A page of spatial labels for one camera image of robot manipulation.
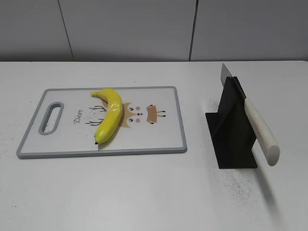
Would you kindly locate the yellow plastic banana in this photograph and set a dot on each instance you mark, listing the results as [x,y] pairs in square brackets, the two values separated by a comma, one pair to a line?
[113,116]

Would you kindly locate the white grey cutting board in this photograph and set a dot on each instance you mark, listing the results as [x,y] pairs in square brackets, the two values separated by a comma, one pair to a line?
[65,121]

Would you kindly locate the white-handled kitchen knife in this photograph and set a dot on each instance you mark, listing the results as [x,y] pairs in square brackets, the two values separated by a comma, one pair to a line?
[267,142]

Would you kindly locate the black knife stand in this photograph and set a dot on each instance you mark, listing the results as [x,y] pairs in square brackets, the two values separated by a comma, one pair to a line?
[230,130]

